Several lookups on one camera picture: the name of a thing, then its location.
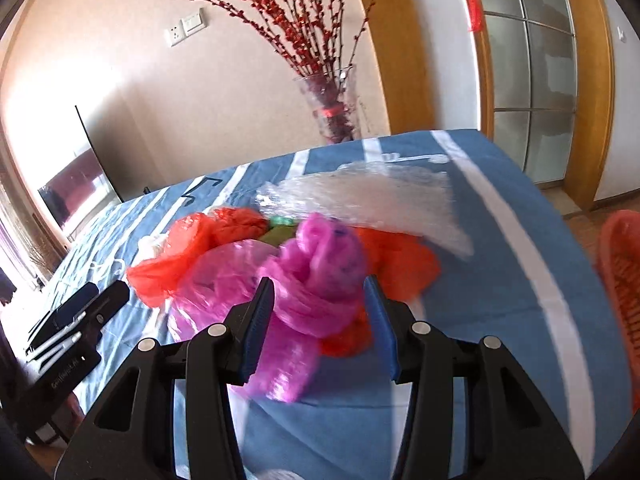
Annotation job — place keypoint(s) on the pink plastic bag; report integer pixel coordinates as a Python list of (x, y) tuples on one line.
[(320, 260)]

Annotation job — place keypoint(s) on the green plastic bag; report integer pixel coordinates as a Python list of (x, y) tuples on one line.
[(279, 232)]

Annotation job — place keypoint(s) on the white black-print plastic bag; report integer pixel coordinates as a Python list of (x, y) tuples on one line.
[(152, 246)]

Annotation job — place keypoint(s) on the red plastic basket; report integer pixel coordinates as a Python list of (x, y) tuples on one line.
[(620, 290)]

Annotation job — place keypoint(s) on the red berry branches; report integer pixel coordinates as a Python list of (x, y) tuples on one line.
[(300, 15)]

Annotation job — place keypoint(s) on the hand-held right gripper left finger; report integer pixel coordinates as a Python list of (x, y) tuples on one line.
[(257, 332)]

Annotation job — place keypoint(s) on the glass vase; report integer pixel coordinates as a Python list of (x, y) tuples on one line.
[(330, 105)]

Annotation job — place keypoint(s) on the frosted glass sliding door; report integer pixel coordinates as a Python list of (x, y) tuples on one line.
[(535, 60)]

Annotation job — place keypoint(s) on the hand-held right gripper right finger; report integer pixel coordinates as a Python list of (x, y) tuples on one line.
[(381, 332)]

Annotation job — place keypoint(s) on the wooden door frame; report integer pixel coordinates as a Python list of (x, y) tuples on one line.
[(395, 60)]

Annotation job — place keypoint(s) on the white wall socket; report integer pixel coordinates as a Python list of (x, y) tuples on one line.
[(174, 36)]

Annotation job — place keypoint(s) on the blue striped bed sheet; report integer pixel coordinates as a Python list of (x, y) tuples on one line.
[(500, 270)]

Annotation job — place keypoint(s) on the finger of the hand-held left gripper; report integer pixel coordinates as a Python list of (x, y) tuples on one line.
[(107, 305), (70, 307)]

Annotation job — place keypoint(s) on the flat screen television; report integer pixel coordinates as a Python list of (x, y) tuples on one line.
[(80, 185)]

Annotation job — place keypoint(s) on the clear plastic bag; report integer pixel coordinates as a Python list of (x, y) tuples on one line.
[(380, 195)]

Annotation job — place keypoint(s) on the red plastic bag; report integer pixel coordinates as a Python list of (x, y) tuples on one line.
[(175, 265), (400, 260)]

